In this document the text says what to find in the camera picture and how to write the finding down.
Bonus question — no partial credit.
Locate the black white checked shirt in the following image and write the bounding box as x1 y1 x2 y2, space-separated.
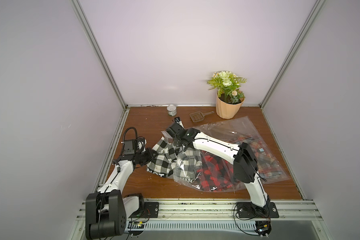
147 137 203 183

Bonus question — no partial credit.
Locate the clear plastic vacuum bag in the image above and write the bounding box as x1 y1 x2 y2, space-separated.
160 116 292 193

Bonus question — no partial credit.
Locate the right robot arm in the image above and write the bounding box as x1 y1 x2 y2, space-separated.
166 123 271 216

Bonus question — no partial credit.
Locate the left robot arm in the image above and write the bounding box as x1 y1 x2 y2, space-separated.
85 148 159 240

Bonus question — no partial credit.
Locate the red black checked shirt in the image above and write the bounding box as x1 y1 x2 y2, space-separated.
196 151 237 192

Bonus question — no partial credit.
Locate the multicolour tartan shirt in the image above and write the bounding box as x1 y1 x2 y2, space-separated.
229 135 284 181

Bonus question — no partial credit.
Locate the brown plastic scoop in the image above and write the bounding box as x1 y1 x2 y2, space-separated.
190 111 214 123

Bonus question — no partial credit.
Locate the small labelled tin can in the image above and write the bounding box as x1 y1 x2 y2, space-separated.
167 105 177 117

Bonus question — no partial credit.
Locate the potted artificial flower plant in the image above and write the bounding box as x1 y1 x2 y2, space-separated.
207 71 247 120

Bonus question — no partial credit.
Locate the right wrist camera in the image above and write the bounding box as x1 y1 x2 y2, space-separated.
174 117 184 128

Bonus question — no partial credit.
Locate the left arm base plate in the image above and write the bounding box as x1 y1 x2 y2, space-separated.
130 202 159 219

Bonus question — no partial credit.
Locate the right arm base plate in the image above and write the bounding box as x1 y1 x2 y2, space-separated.
236 202 280 219

